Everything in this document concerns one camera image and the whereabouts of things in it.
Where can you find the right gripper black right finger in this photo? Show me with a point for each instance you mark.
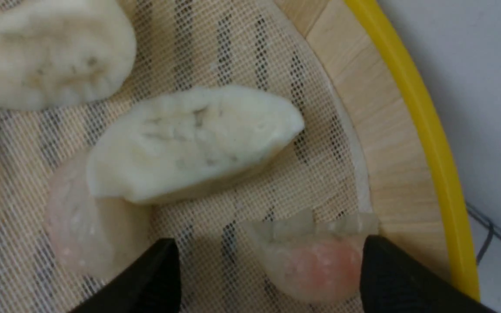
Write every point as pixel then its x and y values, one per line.
pixel 394 282

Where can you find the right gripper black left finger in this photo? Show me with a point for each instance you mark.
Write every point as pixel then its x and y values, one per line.
pixel 152 284

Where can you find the pink translucent shrimp dumpling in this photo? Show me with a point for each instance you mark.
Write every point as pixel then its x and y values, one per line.
pixel 310 261

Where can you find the white steamed dumpling centre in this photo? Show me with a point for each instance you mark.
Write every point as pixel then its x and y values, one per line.
pixel 187 144

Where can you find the white steamed dumpling top-left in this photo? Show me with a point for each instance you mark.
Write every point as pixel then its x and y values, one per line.
pixel 62 53

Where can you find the pink translucent dumpling left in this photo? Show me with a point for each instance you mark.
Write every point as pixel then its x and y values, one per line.
pixel 90 236

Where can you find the bamboo steamer basket yellow rim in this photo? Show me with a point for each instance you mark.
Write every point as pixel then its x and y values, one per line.
pixel 415 189

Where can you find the white mesh steamer liner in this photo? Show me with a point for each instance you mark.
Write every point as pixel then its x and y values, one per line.
pixel 189 44

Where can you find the white grid tablecloth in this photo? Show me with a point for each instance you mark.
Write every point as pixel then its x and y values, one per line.
pixel 456 45

